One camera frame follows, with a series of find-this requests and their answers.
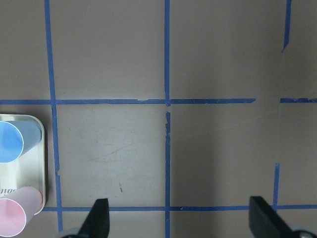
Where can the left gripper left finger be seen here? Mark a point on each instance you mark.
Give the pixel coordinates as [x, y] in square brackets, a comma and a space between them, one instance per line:
[97, 223]

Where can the blue plastic cup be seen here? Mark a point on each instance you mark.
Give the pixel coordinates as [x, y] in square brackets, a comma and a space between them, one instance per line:
[17, 137]

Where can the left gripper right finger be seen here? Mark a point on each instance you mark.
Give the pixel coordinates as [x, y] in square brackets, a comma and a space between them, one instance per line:
[264, 222]

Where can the cream plastic tray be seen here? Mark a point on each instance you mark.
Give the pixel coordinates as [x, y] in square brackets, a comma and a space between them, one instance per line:
[30, 168]

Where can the pink plastic cup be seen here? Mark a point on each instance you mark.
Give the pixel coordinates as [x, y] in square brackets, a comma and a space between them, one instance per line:
[17, 209]

